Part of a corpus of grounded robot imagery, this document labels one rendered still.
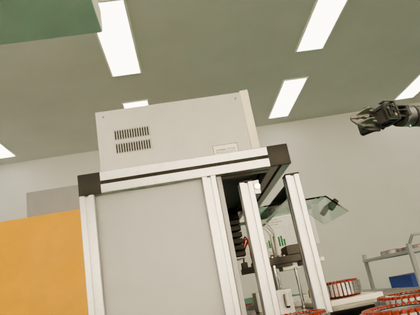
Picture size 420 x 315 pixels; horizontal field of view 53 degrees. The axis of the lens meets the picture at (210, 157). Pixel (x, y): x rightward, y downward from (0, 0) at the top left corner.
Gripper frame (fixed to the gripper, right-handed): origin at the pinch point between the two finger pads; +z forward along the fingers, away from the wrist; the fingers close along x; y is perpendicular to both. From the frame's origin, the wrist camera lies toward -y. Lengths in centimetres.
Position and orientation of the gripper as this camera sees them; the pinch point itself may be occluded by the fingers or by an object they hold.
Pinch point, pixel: (352, 120)
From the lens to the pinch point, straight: 150.1
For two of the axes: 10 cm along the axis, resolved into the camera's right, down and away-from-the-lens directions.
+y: 3.6, -3.9, -8.5
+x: 2.0, 9.2, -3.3
